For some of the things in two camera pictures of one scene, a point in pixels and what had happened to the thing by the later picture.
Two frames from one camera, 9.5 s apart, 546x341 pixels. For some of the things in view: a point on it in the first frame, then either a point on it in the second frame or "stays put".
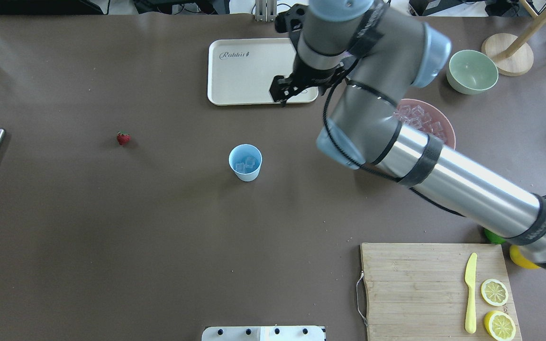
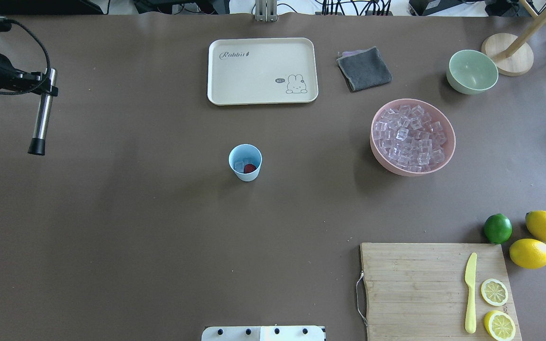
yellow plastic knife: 470,277 stays put
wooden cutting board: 417,291 stays put
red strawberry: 123,137 -> 249,168
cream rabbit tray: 241,71 stays put
